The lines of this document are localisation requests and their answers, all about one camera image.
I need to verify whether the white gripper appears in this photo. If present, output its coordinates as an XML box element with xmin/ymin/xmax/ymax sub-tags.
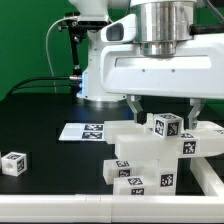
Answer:
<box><xmin>100</xmin><ymin>41</ymin><xmax>224</xmax><ymax>130</ymax></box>

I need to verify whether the white cube nut with tag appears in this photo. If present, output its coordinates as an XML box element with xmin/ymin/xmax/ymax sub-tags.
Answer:
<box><xmin>153</xmin><ymin>113</ymin><xmax>183</xmax><ymax>138</ymax></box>

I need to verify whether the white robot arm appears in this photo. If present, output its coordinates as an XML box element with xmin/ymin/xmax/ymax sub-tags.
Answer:
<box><xmin>69</xmin><ymin>0</ymin><xmax>224</xmax><ymax>129</ymax></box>

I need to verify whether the white flat chair back panel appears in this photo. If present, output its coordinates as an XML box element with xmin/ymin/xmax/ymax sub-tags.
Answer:
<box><xmin>59</xmin><ymin>123</ymin><xmax>104</xmax><ymax>141</ymax></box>

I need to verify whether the white L-shaped border fence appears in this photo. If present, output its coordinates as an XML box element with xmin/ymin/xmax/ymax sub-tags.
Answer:
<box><xmin>0</xmin><ymin>158</ymin><xmax>224</xmax><ymax>223</ymax></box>

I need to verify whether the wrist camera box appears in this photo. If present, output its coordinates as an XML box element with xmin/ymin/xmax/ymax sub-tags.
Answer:
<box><xmin>101</xmin><ymin>14</ymin><xmax>137</xmax><ymax>43</ymax></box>

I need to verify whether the black camera on stand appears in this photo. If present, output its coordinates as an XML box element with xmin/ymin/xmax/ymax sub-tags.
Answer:
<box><xmin>58</xmin><ymin>12</ymin><xmax>111</xmax><ymax>33</ymax></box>

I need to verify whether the grey cable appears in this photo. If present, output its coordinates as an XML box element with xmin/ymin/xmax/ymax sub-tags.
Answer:
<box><xmin>45</xmin><ymin>17</ymin><xmax>73</xmax><ymax>94</ymax></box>

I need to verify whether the black cable bundle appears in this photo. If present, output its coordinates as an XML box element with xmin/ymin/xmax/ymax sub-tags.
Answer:
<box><xmin>4</xmin><ymin>74</ymin><xmax>84</xmax><ymax>98</ymax></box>

